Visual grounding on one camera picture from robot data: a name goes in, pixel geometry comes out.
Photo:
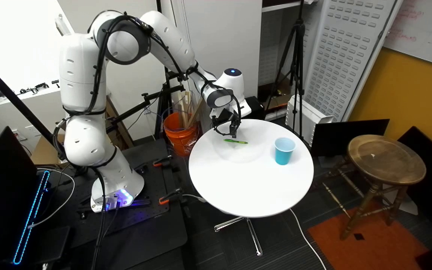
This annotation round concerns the orange handled clamp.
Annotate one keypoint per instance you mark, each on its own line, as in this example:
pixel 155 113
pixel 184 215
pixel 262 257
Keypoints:
pixel 164 162
pixel 169 197

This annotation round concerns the white perforated panel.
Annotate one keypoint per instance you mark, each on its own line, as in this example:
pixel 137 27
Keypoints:
pixel 347 42

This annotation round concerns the white radiator heater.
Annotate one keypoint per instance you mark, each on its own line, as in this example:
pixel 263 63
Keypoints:
pixel 304 119

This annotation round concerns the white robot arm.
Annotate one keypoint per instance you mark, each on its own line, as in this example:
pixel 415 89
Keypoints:
pixel 124 39

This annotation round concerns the green pen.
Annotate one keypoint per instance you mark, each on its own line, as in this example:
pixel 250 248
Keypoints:
pixel 236 141

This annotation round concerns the orange bucket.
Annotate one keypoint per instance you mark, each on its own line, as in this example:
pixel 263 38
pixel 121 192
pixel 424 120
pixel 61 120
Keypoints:
pixel 181 138

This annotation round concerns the whiteboard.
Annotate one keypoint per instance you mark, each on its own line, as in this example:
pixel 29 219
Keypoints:
pixel 412 32

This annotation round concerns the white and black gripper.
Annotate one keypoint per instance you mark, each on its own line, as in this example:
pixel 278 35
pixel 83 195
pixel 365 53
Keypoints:
pixel 226 116

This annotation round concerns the black computer tower blue light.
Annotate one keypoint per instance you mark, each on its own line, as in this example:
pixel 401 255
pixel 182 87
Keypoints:
pixel 22 192

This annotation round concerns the orange handled clamp lower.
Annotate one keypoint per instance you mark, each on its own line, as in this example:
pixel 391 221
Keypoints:
pixel 169 197

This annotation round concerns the black flat panel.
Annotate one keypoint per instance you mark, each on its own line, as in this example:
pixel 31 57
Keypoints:
pixel 334 138

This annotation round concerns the black box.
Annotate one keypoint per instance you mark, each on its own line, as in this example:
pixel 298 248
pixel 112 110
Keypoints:
pixel 257 110

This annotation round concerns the orange floor mat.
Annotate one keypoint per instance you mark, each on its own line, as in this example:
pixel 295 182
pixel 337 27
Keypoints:
pixel 373 245

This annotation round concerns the blue plastic cup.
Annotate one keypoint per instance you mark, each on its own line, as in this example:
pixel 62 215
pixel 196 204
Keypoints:
pixel 284 149

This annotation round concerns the round brass side table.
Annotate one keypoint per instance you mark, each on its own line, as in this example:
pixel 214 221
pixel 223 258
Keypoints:
pixel 391 167

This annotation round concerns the wooden sticks in bucket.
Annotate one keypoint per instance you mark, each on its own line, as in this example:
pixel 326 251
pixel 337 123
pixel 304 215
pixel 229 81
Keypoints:
pixel 190 107

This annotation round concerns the black camera tripod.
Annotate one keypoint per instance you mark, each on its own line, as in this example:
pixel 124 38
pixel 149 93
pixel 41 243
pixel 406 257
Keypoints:
pixel 292 66

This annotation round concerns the round white table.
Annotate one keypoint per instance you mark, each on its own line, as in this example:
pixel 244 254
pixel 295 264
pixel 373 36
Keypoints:
pixel 245 180

